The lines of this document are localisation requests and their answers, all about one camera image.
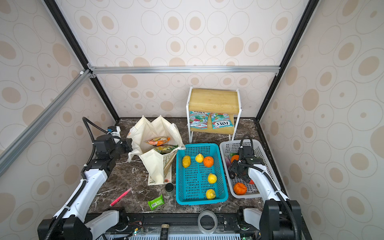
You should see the yellow lemon front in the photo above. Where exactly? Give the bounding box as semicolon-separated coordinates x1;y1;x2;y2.
206;189;216;200

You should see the teal Fox's candy bag right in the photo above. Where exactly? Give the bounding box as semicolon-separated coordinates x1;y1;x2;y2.
211;113;233;130

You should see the dark small jar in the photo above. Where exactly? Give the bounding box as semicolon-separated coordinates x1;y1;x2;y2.
165;183;176;197

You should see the green wipes packet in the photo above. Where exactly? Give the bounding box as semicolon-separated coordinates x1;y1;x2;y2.
148;195;165;211

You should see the red candy bag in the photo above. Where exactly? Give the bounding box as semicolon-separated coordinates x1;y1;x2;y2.
146;137;171;147

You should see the white wooden two-tier shelf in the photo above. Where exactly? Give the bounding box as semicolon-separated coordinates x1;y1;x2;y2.
186;87;242;143

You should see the small yellow fruit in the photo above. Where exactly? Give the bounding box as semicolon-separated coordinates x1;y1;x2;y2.
195;154;204;163

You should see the orange tangerine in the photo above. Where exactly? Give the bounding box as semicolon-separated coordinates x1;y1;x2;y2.
203;156;214;168

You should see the teal candy bag left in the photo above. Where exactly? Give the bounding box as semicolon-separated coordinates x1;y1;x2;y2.
189;111;209;130

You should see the green spring tea candy bag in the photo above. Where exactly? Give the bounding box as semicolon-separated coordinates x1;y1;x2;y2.
154;145;179;155

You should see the yellow lemon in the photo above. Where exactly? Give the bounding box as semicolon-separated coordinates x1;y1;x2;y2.
206;189;216;200
208;174;218;184

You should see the pink marker pen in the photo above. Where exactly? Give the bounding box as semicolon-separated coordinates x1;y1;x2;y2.
110;188;132;207

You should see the yellow starfruit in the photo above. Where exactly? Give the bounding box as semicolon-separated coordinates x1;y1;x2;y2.
182;156;191;169

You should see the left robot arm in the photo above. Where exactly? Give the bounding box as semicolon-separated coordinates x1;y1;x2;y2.
37;117;133;240

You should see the cream canvas grocery bag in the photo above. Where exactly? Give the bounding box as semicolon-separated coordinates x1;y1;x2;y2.
127;116;186;186

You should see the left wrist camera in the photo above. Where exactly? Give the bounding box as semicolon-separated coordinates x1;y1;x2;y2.
107;126;121;136

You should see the yellow lemon middle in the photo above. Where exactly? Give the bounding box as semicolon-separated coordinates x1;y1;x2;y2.
208;174;218;184

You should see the aluminium frame bar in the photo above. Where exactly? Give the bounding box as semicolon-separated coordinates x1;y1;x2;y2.
1;65;281;175

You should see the clear tape roll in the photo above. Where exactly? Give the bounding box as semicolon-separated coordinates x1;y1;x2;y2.
198;210;219;235

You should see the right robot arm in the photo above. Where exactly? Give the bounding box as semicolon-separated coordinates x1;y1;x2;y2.
226;135;302;240

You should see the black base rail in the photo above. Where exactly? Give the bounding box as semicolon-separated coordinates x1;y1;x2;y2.
86;208;259;240

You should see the orange fruit in white basket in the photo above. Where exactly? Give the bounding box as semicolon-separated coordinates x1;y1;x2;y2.
231;155;240;163

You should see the white plastic basket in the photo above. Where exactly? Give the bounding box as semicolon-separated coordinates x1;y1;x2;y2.
219;139;281;199

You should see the teal plastic basket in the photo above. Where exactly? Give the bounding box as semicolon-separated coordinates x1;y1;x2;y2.
176;143;229;206

